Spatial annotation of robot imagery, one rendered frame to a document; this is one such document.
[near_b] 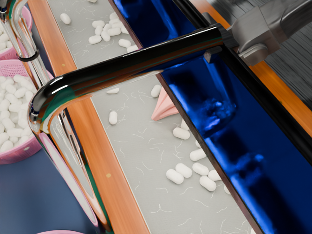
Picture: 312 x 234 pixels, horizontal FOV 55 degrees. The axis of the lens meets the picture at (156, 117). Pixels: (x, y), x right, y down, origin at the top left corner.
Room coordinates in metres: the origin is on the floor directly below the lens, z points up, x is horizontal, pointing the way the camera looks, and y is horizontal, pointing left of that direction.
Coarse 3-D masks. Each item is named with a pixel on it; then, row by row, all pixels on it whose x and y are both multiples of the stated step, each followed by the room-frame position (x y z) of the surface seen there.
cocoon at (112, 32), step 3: (117, 27) 0.66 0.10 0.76; (108, 30) 0.65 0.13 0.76; (111, 30) 0.64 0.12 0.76; (114, 30) 0.65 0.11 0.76; (117, 30) 0.65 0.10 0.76; (120, 30) 0.65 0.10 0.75; (108, 33) 0.64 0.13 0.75; (111, 33) 0.64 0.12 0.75; (114, 33) 0.64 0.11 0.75; (117, 33) 0.64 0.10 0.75
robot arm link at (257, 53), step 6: (204, 12) 0.44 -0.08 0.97; (210, 18) 0.43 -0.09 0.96; (228, 30) 0.46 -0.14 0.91; (252, 48) 0.39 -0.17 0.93; (258, 48) 0.38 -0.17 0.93; (264, 48) 0.38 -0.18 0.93; (240, 54) 0.39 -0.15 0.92; (246, 54) 0.38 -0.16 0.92; (252, 54) 0.38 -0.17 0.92; (258, 54) 0.38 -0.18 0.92; (264, 54) 0.38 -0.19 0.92; (246, 60) 0.39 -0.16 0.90; (252, 60) 0.38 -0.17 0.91; (258, 60) 0.38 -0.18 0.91
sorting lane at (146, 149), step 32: (64, 0) 0.81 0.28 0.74; (64, 32) 0.66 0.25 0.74; (96, 96) 0.44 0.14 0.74; (128, 96) 0.44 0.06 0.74; (128, 128) 0.35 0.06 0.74; (160, 128) 0.35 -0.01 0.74; (128, 160) 0.27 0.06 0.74; (160, 160) 0.27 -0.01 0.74; (160, 192) 0.20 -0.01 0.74; (192, 192) 0.20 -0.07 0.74; (224, 192) 0.20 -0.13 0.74; (160, 224) 0.14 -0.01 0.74; (192, 224) 0.14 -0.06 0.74; (224, 224) 0.14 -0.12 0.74
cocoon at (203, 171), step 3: (195, 165) 0.25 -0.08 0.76; (198, 165) 0.25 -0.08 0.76; (201, 165) 0.25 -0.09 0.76; (195, 168) 0.25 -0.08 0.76; (198, 168) 0.25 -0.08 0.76; (201, 168) 0.24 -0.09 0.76; (204, 168) 0.24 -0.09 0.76; (207, 168) 0.25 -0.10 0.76; (195, 171) 0.24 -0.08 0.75; (198, 171) 0.24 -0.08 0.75; (201, 171) 0.24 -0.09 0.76; (204, 171) 0.24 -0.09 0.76; (207, 171) 0.24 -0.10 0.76; (201, 174) 0.24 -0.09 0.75; (204, 174) 0.23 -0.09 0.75; (207, 174) 0.24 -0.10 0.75
